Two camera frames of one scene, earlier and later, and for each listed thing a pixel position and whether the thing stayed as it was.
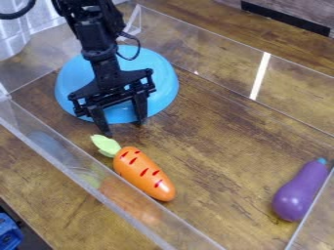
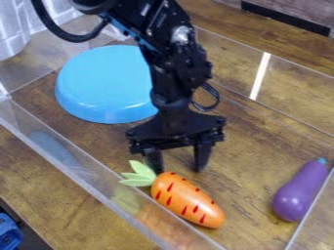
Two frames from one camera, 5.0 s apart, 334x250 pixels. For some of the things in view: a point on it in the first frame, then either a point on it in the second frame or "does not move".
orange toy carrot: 138,167 -> 179,193
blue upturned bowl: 78,75 does not move
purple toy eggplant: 293,197 does not move
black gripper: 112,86 -> 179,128
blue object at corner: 11,233 does not move
